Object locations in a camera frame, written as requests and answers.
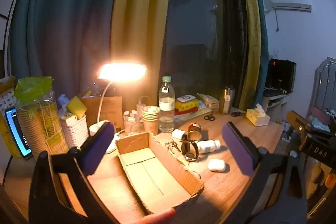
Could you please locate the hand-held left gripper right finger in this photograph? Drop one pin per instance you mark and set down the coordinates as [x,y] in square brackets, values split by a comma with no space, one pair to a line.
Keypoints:
[237,150]

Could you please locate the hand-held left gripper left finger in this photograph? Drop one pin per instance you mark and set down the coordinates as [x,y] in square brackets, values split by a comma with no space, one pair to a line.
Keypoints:
[98,148]

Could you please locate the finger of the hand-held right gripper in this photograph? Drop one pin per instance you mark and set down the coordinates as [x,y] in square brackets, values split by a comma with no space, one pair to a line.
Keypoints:
[295,120]

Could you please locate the white earbud case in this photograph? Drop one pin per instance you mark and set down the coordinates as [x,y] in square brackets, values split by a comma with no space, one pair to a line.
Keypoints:
[216,164]

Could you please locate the white pill bottle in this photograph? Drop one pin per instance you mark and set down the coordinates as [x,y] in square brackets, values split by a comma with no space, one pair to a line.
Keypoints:
[208,146]

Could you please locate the red tin can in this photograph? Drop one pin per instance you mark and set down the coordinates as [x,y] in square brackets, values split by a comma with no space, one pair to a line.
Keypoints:
[194,134]

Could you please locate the black wrist watch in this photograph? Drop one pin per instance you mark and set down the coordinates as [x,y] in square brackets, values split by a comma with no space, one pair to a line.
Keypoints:
[190,151]

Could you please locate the cardboard box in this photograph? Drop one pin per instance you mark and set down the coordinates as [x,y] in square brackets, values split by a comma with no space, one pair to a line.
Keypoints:
[147,174]

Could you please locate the white charger cube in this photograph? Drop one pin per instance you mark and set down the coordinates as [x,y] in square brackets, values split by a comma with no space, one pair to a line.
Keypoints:
[178,134]

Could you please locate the bunch of keys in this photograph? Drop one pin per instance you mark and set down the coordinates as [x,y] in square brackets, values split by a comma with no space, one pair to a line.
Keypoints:
[172,145]

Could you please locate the person's left hand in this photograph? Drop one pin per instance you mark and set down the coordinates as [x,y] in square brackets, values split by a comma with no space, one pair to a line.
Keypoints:
[157,217]

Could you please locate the white cabinet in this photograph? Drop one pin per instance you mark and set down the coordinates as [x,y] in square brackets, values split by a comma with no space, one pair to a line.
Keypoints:
[273,103]

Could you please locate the white woven basket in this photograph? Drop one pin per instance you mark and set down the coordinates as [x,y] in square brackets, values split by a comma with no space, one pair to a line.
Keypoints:
[74,130]

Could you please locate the yellow tissue box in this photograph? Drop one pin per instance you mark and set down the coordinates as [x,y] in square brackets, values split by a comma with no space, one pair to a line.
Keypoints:
[258,119]

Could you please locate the small black fob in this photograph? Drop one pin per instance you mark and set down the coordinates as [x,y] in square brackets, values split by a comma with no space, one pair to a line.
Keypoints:
[236,113]

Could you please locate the brown cardboard sheet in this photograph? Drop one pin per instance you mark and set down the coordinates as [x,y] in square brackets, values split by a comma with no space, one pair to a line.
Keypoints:
[113,108]

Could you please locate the black scissors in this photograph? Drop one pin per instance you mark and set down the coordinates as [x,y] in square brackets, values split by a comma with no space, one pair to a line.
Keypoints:
[209,117]

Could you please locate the yellow sponge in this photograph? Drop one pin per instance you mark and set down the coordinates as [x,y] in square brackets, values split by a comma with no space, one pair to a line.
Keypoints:
[76,107]

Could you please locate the black television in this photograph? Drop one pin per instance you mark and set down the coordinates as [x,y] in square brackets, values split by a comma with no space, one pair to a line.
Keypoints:
[281,74]

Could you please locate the steel thermos flask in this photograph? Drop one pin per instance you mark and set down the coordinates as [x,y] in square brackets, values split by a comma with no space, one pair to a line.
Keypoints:
[225,103]

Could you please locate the pale green folder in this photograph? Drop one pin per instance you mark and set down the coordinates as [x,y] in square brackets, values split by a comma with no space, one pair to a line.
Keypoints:
[194,115]

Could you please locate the stack of brown paper cups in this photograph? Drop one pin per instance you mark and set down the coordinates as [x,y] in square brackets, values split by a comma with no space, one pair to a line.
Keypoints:
[151,124]

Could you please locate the white tissue packs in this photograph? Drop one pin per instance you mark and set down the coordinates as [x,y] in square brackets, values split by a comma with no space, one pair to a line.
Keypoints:
[207,100]

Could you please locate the white plug adapter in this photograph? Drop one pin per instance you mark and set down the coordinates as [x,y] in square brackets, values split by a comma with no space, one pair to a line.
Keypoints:
[141,104]

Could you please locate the red book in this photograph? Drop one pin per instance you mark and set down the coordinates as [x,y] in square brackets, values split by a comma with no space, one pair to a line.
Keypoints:
[187,111]

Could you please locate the bagged sleeve of paper cups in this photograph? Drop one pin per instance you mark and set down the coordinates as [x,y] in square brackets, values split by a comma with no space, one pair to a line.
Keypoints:
[39,121]

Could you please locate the yellow wet wipes pack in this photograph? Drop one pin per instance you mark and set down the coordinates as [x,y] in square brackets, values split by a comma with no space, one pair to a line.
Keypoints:
[186,105]

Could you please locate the white power bank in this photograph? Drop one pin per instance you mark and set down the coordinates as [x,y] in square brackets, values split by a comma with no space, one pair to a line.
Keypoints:
[185,98]

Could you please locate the clear water bottle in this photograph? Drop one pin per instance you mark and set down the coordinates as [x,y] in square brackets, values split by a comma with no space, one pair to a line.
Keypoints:
[166,108]

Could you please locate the white desk lamp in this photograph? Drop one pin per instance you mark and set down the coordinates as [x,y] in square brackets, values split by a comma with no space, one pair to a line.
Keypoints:
[123,71]

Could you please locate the smartphone with lit screen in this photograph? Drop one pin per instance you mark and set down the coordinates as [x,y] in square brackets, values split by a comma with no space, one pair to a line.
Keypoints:
[18,132]

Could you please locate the teal curtain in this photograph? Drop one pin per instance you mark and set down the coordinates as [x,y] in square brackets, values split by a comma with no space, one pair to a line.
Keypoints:
[65,16]
[262,29]

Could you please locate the yellow curtain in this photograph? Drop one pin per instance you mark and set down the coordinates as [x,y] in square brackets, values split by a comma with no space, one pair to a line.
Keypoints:
[139,16]
[250,29]

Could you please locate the white air conditioner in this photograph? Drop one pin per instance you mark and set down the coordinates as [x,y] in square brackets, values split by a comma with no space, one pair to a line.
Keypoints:
[291,6]

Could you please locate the dark glass window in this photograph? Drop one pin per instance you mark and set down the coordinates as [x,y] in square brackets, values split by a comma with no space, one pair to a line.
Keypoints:
[197,29]

